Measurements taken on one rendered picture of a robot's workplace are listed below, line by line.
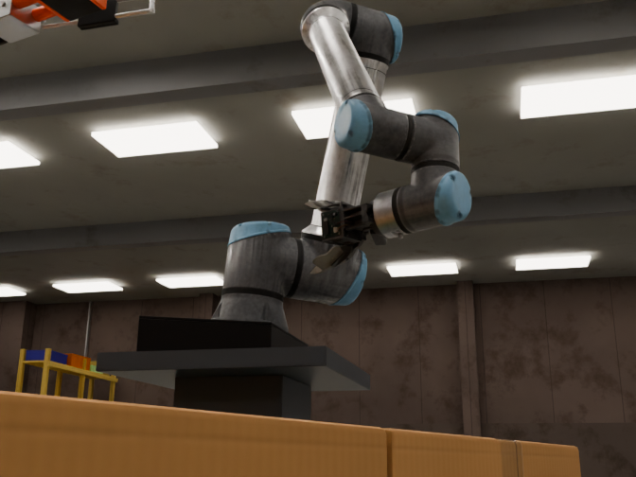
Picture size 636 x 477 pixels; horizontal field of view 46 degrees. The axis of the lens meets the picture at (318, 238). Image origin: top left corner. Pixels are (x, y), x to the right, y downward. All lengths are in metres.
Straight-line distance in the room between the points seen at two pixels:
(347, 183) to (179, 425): 1.57
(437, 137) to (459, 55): 4.81
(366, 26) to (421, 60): 4.35
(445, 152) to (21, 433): 1.20
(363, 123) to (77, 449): 1.13
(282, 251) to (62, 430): 1.55
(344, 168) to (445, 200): 0.55
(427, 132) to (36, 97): 6.22
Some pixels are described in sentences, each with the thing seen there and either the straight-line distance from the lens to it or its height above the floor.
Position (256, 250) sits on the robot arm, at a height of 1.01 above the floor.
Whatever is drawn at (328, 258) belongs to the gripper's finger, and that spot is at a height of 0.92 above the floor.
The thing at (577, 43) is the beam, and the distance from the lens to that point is 6.24.
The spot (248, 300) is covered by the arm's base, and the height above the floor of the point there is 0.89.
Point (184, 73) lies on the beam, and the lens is 6.77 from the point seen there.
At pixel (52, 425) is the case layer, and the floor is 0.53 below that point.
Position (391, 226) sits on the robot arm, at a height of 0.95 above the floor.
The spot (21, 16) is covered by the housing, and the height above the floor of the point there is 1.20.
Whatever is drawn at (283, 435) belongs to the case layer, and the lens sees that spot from 0.34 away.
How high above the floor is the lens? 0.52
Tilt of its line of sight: 17 degrees up
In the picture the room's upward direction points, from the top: straight up
